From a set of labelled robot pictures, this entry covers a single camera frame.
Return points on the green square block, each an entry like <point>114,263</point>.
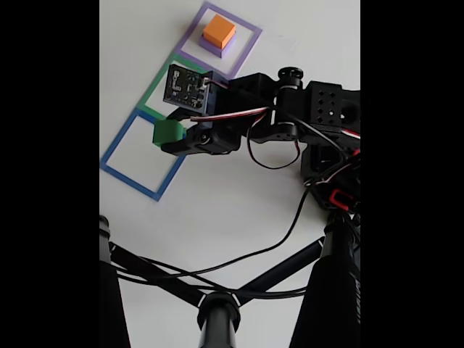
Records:
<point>167,132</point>

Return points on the green tape square outline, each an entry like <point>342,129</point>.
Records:
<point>154,87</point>

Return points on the purple square block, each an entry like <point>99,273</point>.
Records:
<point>226,50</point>

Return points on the blue tape square outline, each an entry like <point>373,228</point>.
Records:
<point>116,148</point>

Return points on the purple tape square outline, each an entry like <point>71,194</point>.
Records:
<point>250,47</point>

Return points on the orange square block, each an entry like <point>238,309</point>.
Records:
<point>219,30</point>

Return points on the red clamp piece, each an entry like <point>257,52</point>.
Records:
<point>340,197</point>

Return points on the black tripod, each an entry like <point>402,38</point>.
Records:
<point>217,322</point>

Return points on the camera circuit board blue mount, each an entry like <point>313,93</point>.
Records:
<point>185,87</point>

